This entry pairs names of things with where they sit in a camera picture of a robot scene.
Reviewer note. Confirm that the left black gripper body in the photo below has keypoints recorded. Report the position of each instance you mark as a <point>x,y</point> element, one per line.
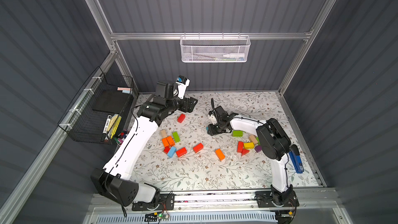
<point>183,103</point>

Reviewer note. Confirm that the orange rectangular block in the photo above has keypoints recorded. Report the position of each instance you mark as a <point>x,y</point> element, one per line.
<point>220,155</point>

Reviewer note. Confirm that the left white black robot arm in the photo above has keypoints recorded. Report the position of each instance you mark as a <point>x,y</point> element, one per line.
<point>113,181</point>

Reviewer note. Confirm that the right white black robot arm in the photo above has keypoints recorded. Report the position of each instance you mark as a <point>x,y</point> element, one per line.
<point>274,142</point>

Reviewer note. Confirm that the green block right flat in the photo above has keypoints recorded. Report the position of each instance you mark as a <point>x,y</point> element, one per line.
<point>237,133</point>

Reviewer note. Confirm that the green block left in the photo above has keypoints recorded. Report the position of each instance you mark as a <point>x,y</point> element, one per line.
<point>176,137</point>

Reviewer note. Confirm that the natural wood block right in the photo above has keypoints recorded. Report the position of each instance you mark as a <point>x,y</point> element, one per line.
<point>253,139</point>

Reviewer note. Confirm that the natural wood block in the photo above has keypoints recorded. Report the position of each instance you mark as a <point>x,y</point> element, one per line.
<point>163,134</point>
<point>253,139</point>

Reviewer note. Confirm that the natural wood block left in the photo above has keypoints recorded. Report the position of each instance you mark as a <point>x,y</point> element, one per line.
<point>163,134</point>

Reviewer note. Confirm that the red rectangular block centre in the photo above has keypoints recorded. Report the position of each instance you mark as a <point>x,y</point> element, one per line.
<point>198,147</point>

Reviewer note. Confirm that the red rectangular block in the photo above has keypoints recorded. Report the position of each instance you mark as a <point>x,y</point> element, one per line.
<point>181,152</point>
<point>198,147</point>

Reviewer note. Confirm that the yellow block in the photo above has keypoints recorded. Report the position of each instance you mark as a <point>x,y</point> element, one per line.
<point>249,145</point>

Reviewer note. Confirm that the red triangle block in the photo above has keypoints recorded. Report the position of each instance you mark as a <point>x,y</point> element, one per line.
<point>244,152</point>

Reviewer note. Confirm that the orange block left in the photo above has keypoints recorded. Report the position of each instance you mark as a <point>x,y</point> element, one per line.
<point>168,141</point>

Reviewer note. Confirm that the purple block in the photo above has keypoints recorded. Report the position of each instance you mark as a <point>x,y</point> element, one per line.
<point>258,148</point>

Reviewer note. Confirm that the light blue block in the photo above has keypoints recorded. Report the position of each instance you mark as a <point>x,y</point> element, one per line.
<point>171,152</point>

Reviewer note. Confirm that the red rectangular block left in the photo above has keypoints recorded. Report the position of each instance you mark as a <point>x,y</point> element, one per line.
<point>181,152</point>

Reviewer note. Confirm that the small red block left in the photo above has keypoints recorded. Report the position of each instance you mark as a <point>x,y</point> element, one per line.
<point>166,150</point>

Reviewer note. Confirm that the white marker in basket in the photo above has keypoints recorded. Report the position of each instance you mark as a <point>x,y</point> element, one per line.
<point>238,57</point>

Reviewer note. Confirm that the yellow highlighter pack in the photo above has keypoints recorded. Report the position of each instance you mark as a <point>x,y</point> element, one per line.
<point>113,126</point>

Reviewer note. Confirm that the pink pen cup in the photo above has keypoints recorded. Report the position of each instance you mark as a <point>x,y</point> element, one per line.
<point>119,139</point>

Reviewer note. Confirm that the blue stapler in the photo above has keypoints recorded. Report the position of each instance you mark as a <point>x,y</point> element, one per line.
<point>296,159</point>

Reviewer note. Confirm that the white wire mesh basket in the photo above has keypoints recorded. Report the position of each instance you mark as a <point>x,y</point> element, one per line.
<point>211,48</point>

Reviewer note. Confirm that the black wire mesh basket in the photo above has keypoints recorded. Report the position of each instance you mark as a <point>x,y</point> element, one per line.
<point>105,95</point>

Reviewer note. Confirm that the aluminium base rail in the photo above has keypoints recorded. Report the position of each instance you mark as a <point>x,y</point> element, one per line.
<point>226,200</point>

